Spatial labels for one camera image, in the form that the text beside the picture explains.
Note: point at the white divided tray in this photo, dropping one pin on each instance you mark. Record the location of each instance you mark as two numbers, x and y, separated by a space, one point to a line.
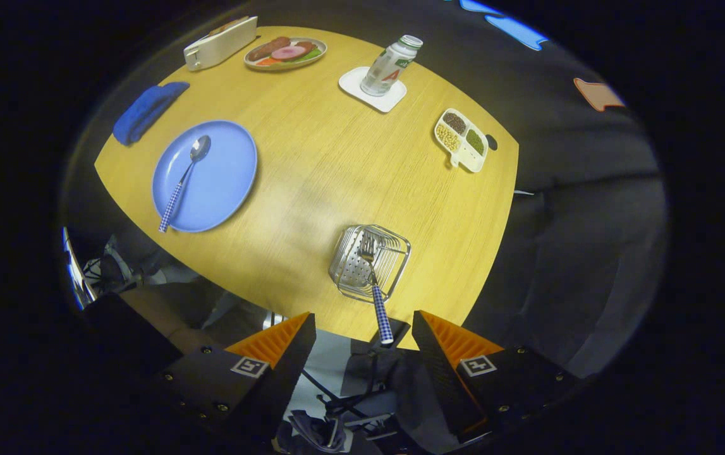
473 163

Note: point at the pile of yellow beans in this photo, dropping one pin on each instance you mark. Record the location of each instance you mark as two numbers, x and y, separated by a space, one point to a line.
448 138

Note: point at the green lettuce leaf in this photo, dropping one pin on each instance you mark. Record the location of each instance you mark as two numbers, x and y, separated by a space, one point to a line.
313 55

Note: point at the blue round plate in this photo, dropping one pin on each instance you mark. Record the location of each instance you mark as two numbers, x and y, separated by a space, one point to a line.
223 170

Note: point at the orange tomato slice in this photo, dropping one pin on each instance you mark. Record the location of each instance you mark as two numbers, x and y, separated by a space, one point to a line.
265 61

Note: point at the black table bracket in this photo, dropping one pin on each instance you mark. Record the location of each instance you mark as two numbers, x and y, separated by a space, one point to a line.
400 332

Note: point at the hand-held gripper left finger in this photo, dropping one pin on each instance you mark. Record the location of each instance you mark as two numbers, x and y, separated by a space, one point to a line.
289 373

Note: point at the brown toast slice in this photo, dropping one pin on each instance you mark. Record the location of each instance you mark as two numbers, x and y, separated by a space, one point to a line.
220 29
236 22

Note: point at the white toaster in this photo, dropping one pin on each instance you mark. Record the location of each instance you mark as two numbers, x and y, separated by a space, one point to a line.
220 47

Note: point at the computer monitor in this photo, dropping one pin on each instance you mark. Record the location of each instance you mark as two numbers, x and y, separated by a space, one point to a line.
78 278

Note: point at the pile of dark beans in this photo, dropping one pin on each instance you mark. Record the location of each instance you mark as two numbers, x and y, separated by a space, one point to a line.
454 122

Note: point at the small beige food plate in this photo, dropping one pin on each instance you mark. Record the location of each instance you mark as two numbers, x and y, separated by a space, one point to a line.
319 49

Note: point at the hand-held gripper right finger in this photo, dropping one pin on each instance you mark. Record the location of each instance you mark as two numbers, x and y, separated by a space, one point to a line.
441 373

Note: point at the pile of green beans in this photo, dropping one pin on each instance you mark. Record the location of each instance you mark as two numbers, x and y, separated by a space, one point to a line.
475 141

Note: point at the black round table grommet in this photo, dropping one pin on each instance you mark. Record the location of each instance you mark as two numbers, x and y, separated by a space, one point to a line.
492 142

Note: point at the white green drink bottle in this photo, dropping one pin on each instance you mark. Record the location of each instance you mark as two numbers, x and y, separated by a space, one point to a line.
384 69

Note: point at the small brown meat slice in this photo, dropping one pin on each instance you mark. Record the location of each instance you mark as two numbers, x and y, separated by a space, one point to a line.
306 46

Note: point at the pink ham slice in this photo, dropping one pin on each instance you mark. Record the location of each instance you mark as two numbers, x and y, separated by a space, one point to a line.
288 52

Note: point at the folded blue cloth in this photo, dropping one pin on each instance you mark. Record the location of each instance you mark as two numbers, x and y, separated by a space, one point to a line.
147 110

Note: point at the large brown meat slice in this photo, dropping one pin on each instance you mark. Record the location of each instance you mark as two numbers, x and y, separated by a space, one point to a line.
267 49

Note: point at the white square coaster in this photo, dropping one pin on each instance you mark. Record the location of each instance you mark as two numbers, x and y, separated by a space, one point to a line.
353 85

